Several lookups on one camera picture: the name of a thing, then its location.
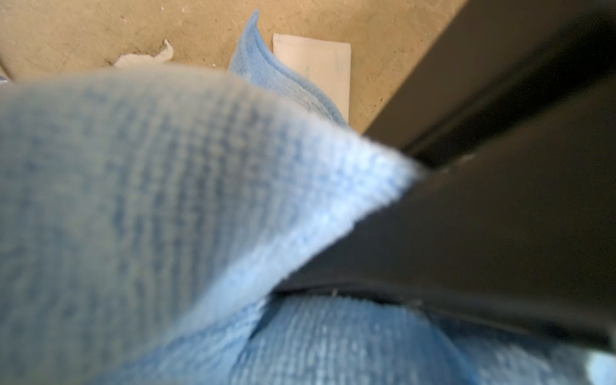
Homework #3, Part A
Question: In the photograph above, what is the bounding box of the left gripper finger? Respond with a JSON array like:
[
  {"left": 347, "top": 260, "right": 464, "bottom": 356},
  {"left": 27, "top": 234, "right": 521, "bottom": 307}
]
[{"left": 277, "top": 1, "right": 615, "bottom": 351}]

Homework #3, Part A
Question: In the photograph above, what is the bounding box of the white tube teal cap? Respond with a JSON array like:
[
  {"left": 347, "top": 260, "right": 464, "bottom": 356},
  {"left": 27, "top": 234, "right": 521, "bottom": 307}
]
[{"left": 273, "top": 34, "right": 351, "bottom": 121}]

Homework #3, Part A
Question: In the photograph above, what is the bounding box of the blue microfiber cloth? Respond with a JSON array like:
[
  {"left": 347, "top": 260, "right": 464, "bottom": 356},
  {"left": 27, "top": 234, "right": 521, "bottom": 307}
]
[{"left": 1, "top": 15, "right": 590, "bottom": 384}]

